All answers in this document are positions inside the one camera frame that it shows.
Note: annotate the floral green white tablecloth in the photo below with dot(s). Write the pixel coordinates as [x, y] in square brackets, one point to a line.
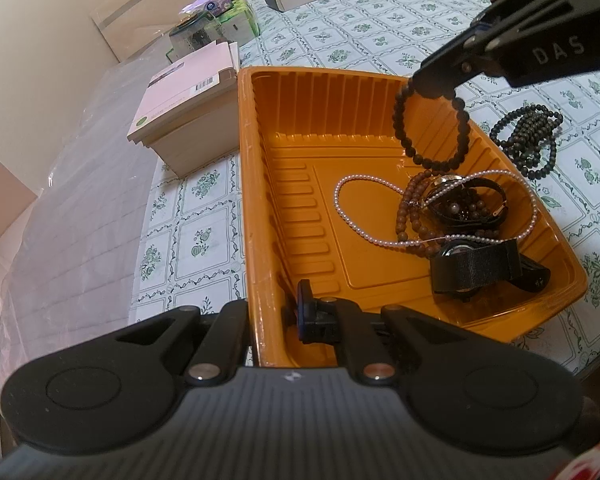
[340, 35]

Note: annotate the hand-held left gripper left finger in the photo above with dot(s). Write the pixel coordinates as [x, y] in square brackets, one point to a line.
[230, 326]

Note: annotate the purple tissue pack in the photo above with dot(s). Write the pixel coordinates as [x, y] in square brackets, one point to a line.
[207, 2]

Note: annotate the orange plastic tray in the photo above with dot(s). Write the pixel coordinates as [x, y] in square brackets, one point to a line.
[290, 160]

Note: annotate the clear plastic sheet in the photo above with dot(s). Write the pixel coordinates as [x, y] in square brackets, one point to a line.
[80, 240]

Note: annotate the white cardboard box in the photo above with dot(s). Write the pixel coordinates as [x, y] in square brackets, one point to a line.
[200, 135]

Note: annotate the red white printed cloth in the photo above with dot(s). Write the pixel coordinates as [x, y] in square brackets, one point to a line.
[597, 462]

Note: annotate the green tissue box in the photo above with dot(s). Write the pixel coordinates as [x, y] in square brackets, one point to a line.
[240, 17]

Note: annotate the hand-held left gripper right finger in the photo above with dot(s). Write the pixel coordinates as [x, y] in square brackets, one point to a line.
[304, 312]

